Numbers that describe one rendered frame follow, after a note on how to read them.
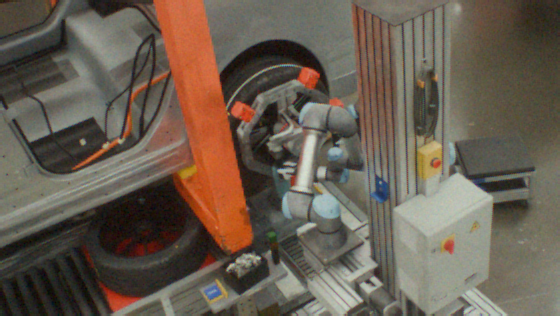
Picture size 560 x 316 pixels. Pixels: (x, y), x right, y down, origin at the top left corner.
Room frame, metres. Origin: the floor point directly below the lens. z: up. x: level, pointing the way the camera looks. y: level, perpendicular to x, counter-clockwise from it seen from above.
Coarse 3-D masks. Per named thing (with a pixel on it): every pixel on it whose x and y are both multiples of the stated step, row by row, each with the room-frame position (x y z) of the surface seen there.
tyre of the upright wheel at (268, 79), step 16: (256, 64) 3.53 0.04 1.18; (272, 64) 3.51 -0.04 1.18; (240, 80) 3.44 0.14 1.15; (256, 80) 3.38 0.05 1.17; (272, 80) 3.39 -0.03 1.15; (288, 80) 3.42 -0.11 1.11; (224, 96) 3.43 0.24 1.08; (240, 96) 3.34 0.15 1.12; (256, 96) 3.34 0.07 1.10; (240, 160) 3.28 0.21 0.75
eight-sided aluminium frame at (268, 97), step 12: (288, 84) 3.38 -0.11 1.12; (300, 84) 3.36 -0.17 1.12; (264, 96) 3.30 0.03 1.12; (276, 96) 3.30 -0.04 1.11; (312, 96) 3.38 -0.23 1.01; (324, 96) 3.41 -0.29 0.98; (252, 108) 3.29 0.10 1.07; (264, 108) 3.27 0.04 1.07; (252, 120) 3.23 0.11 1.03; (240, 132) 3.23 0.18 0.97; (240, 144) 3.24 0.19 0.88; (252, 156) 3.22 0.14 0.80; (252, 168) 3.21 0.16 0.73; (264, 168) 3.24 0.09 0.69
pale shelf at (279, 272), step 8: (264, 256) 2.82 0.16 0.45; (272, 264) 2.75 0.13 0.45; (280, 264) 2.74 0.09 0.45; (272, 272) 2.69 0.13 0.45; (280, 272) 2.69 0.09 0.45; (264, 280) 2.65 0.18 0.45; (272, 280) 2.65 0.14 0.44; (208, 288) 2.66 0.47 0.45; (224, 288) 2.64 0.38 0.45; (256, 288) 2.61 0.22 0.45; (224, 296) 2.59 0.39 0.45; (232, 296) 2.58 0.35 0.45; (240, 296) 2.57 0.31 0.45; (248, 296) 2.59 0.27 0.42; (208, 304) 2.56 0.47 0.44; (216, 304) 2.54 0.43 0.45; (224, 304) 2.54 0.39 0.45; (216, 312) 2.51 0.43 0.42
